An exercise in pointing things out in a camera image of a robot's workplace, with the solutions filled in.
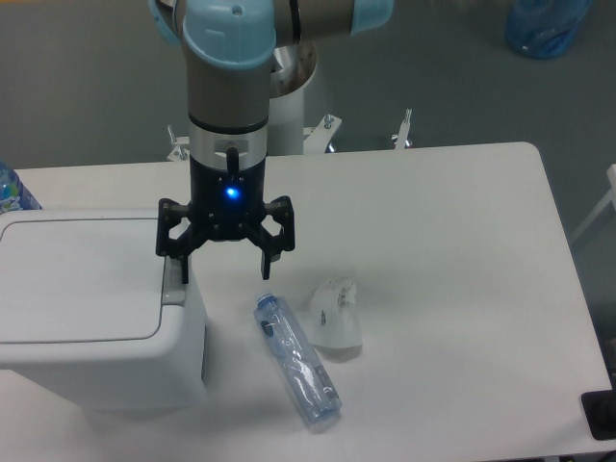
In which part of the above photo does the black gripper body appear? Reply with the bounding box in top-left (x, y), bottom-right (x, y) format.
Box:
top-left (187, 159), bottom-right (268, 242)

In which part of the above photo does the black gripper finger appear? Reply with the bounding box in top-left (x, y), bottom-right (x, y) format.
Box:
top-left (247, 195), bottom-right (295, 280)
top-left (154, 197), bottom-right (216, 285)

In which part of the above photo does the white push-lid trash can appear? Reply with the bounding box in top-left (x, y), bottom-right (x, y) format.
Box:
top-left (1, 209), bottom-right (208, 410)

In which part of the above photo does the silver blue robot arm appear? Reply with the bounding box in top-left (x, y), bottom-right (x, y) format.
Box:
top-left (149, 1), bottom-right (394, 276)

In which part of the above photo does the crumpled clear plastic bag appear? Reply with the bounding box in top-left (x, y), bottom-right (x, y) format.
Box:
top-left (309, 277), bottom-right (363, 349)

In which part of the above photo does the clear blue plastic bottle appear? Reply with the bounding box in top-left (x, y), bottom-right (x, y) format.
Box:
top-left (253, 292), bottom-right (342, 425)

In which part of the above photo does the blue labelled bottle at edge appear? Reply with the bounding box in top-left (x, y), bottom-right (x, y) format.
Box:
top-left (0, 163), bottom-right (42, 214)

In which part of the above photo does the blue plastic bag on floor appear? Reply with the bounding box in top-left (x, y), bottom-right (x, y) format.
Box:
top-left (504, 0), bottom-right (594, 60)

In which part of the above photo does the black device at table corner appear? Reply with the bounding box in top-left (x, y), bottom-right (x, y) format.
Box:
top-left (581, 390), bottom-right (615, 441)

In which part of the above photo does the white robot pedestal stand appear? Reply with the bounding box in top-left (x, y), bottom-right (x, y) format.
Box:
top-left (166, 38), bottom-right (416, 163)

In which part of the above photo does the white furniture frame at right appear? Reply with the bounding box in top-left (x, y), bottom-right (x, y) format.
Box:
top-left (570, 164), bottom-right (615, 248)

